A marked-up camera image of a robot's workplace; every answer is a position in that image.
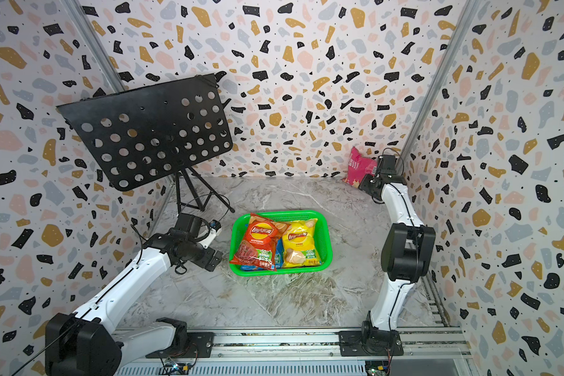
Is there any pink snack bag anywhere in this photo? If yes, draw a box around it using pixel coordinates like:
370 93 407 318
343 147 377 188

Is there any green plastic basket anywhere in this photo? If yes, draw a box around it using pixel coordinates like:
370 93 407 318
229 210 334 277

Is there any red Lay's chips bag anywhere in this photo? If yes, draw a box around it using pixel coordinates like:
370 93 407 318
230 213 290 271

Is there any blue Lay's chips bag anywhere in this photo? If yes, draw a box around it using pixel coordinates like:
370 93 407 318
240 240 285 272

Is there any yellow Lay's chips bag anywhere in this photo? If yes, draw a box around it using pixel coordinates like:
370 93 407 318
281 219 322 269

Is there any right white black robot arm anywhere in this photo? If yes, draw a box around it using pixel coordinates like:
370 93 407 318
359 154 436 354

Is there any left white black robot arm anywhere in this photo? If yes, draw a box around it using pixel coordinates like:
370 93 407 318
45 213 223 375

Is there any black perforated music stand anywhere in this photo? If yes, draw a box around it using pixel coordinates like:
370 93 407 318
56 74 233 212

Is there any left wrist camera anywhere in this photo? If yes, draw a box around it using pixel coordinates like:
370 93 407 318
197 219 222 249

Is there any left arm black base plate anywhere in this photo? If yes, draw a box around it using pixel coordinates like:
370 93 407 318
161 332 215 359

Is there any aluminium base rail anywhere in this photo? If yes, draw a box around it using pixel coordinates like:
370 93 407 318
118 327 478 375

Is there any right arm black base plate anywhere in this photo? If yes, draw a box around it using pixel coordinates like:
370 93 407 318
338 329 404 357

